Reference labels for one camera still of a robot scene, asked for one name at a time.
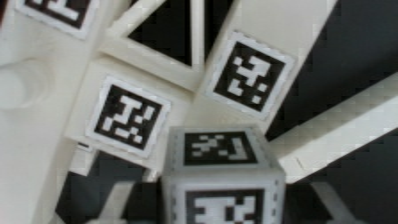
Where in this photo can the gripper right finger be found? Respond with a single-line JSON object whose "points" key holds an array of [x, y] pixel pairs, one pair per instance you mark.
{"points": [[315, 206]]}

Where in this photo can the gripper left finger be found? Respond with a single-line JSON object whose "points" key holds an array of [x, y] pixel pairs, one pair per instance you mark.
{"points": [[130, 206]]}

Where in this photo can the white tagged cube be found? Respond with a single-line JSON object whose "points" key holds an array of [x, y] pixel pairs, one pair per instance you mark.
{"points": [[223, 178]]}

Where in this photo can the white chair back frame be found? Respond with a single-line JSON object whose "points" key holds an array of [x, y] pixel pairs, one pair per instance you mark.
{"points": [[219, 46]]}

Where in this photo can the white chair seat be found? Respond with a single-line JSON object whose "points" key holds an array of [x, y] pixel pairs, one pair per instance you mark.
{"points": [[129, 107]]}

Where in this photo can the white U-shaped obstacle fence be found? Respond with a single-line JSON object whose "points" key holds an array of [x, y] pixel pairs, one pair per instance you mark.
{"points": [[340, 130]]}

